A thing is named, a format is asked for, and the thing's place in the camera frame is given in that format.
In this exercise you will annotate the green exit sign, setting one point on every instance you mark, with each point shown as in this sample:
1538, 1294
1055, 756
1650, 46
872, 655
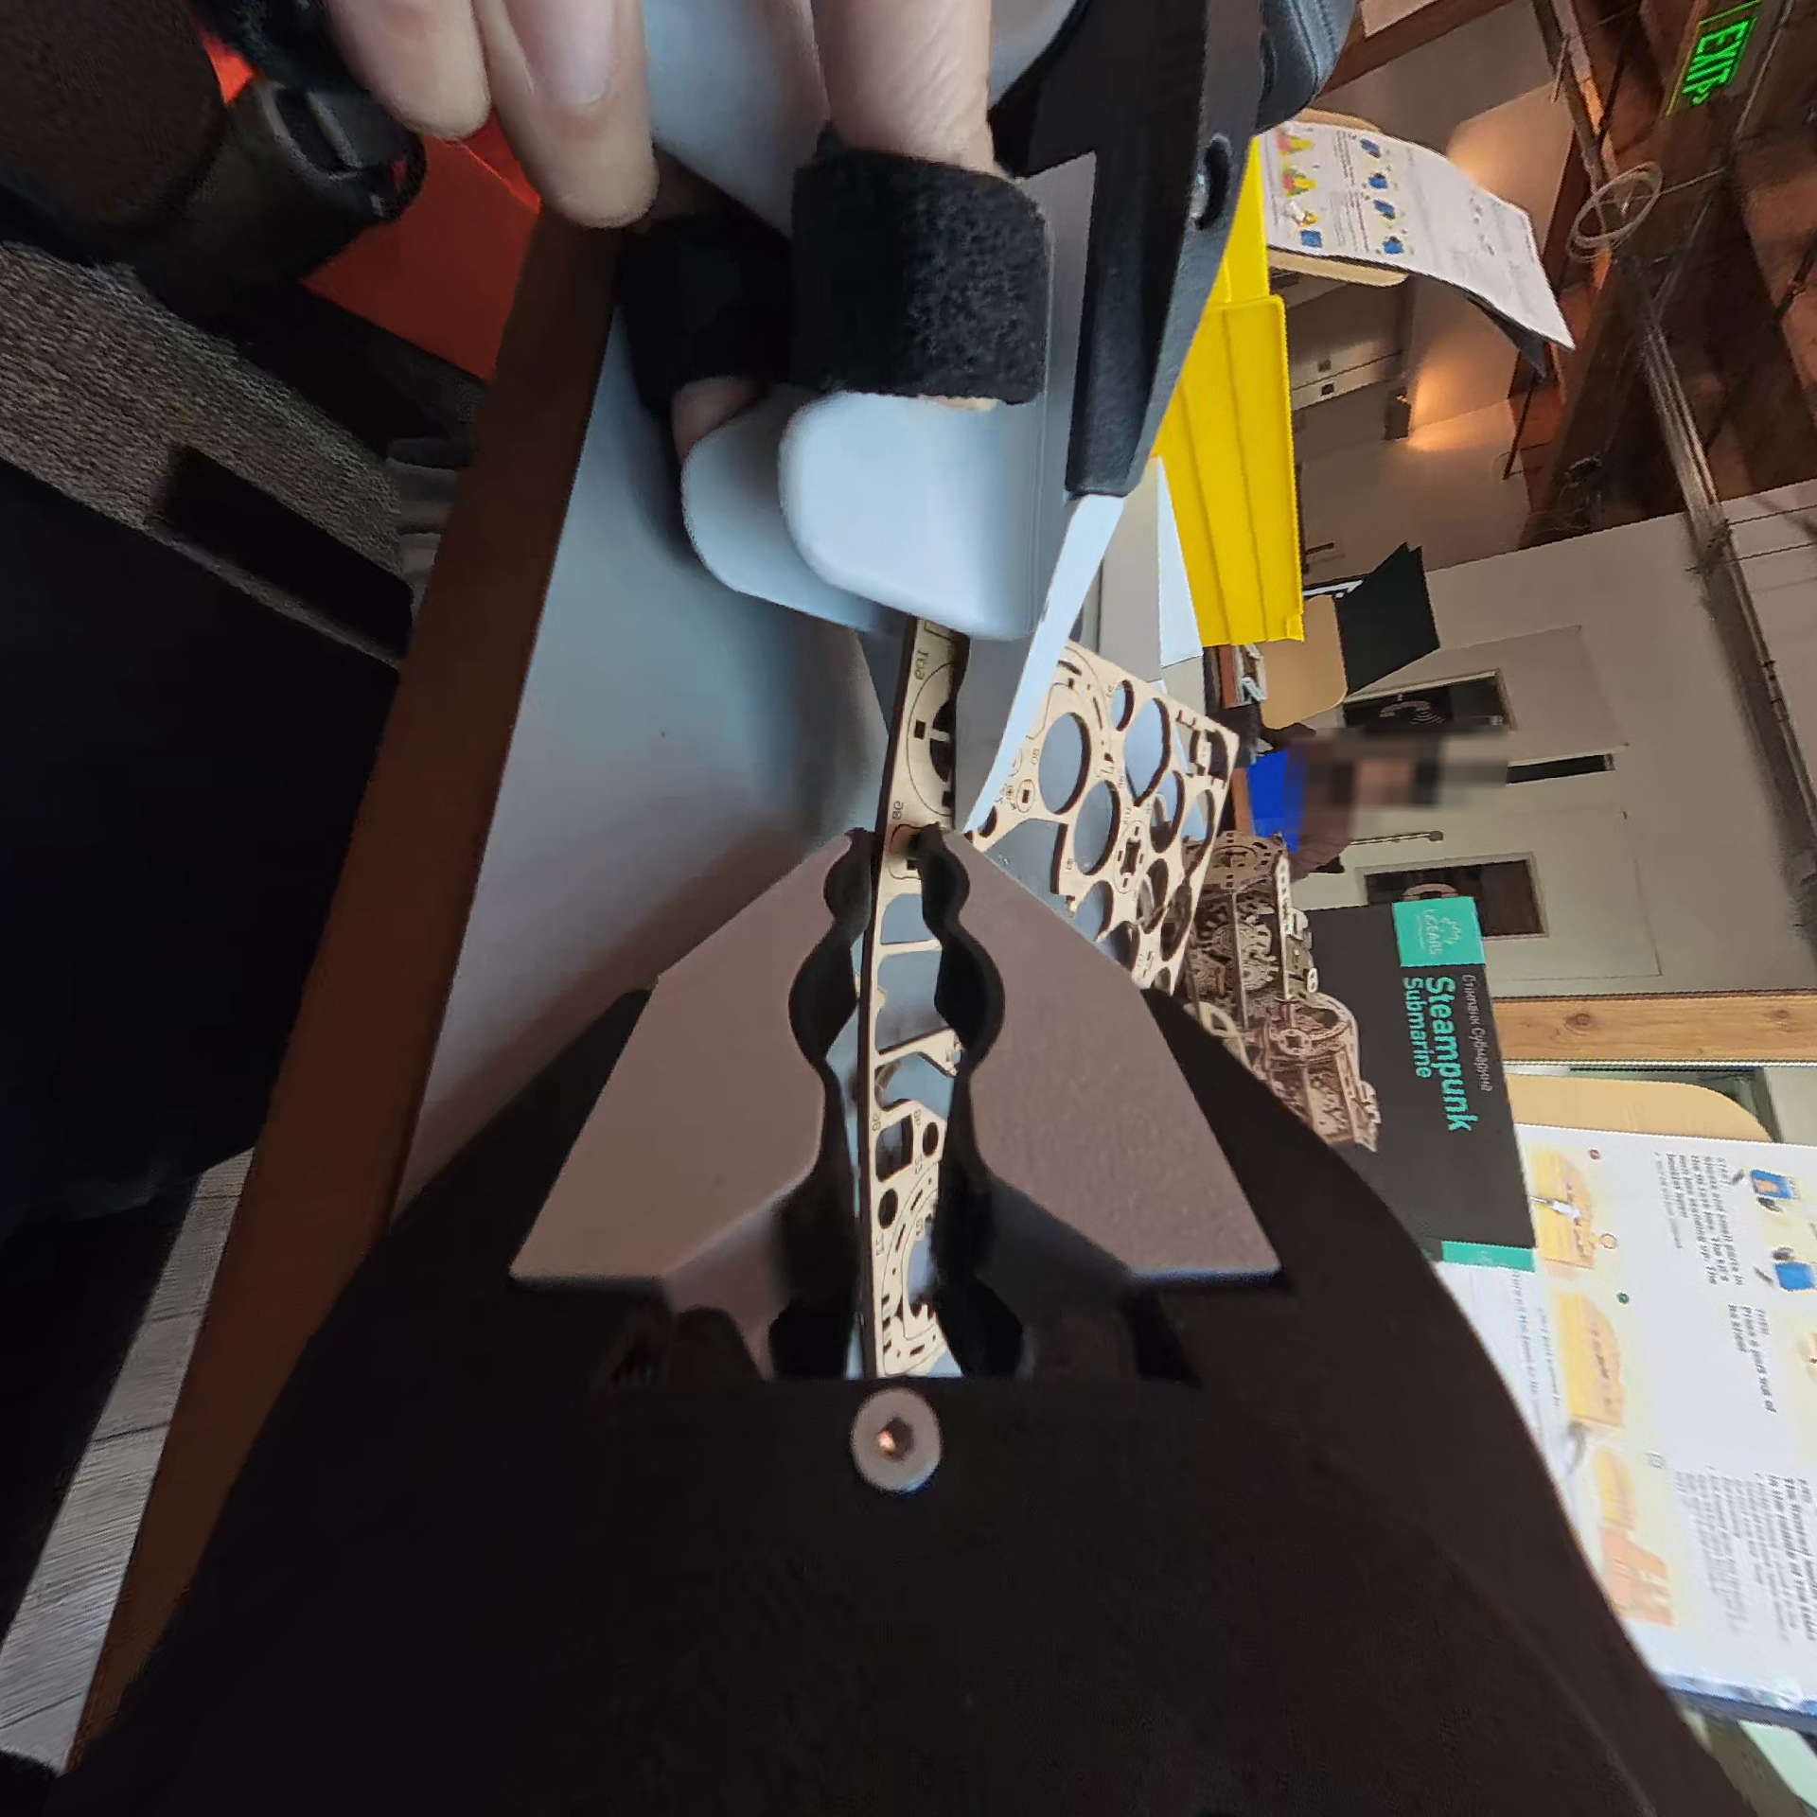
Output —
1713, 57

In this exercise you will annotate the black model kit box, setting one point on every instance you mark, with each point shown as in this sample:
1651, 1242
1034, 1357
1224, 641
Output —
1392, 1136

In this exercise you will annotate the assembled wooden mechanical model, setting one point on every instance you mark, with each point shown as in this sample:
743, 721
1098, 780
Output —
1277, 1021

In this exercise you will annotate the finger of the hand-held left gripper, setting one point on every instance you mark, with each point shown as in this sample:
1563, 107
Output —
1066, 625

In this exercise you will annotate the orange chair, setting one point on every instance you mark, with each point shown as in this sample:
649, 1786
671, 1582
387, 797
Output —
427, 268

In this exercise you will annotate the grey fabric chair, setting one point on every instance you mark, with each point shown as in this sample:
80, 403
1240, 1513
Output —
141, 398

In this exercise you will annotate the printed instruction sheet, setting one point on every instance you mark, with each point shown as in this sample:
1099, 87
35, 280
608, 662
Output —
1675, 1419

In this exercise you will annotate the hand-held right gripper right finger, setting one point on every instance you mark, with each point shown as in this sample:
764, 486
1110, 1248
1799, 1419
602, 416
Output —
1109, 1136

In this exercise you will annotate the person's left hand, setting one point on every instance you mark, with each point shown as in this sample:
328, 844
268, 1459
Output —
567, 113

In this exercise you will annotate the black panel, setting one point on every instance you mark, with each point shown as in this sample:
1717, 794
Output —
1392, 625

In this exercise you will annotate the yellow plastic bin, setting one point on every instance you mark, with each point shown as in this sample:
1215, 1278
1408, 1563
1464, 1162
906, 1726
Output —
1236, 467

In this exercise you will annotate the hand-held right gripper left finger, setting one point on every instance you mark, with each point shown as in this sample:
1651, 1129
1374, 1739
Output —
682, 1136

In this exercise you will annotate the printed instruction poster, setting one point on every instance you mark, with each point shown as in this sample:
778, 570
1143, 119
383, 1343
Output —
1419, 212

